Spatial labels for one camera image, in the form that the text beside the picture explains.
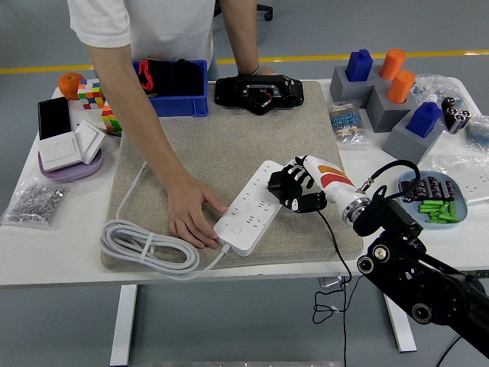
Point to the person's left hand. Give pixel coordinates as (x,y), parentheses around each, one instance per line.
(267,71)

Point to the person's right hand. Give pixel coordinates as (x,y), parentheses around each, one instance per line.
(189,214)

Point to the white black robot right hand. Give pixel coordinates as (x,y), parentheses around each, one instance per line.
(336,179)

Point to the white power strip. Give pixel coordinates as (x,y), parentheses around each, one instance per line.
(248,214)

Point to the black plug adapter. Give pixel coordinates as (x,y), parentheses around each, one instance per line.
(276,183)

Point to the person's left forearm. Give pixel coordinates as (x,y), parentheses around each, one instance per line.
(244,38)

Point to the person's right forearm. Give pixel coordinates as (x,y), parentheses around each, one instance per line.
(133,114)

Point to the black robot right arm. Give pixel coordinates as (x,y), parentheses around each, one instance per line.
(389,218)

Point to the black wrist watch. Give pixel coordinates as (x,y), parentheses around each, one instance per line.
(248,72)

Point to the black device housing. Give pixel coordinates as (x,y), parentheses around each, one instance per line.
(229,93)

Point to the bag of striped resistors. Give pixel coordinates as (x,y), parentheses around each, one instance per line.
(345,122)

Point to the black office chair base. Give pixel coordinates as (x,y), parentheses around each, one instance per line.
(267,11)

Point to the tall grey block holder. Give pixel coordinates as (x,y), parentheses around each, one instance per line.
(401,145)

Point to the long grey block holder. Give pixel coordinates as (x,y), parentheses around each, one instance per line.
(340,86)

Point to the grey-brown mat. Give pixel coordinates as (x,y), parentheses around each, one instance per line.
(237,145)

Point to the square grey block holder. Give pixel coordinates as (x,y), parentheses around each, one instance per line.
(382,112)

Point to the blue plastic bin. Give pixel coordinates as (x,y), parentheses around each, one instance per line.
(183,107)

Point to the blue square peg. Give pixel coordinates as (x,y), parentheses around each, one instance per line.
(422,120)
(359,67)

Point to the pile of black capacitors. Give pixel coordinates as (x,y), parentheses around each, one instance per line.
(435,189)

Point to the person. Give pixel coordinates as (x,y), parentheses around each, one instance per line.
(172,23)

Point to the pile of green cylinders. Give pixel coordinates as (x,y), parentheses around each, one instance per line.
(443,212)

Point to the orange cylinder peg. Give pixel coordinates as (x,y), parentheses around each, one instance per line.
(400,88)
(391,65)

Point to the colourful puzzle cube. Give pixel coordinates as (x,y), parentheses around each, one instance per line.
(111,118)
(88,93)

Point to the purple tray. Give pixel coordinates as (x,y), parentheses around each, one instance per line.
(68,174)

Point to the light blue plate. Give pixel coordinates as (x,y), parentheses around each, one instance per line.
(460,206)

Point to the white table leg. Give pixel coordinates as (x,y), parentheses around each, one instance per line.
(401,332)
(124,325)

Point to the black cylinder capacitor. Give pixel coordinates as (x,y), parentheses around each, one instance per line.
(454,120)
(447,109)
(465,116)

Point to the crumpled clear plastic bag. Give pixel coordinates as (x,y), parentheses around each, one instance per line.
(431,86)

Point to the bagged white socket panel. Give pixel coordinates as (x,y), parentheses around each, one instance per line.
(473,191)

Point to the bag of blue resistors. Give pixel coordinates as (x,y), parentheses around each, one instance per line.
(479,132)

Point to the bag of metal nuts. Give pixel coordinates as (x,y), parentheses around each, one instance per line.
(34,199)

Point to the black smartphone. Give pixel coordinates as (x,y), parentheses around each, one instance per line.
(53,118)

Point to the black table control panel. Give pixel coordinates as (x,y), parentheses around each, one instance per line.
(481,273)

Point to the orange fruit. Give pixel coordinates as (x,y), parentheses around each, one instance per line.
(68,86)

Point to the metal bracket under table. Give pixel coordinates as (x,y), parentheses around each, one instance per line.
(329,282)

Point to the small white wall switch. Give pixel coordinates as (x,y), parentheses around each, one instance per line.
(89,139)

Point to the large white wall switch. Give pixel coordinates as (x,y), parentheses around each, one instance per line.
(59,151)

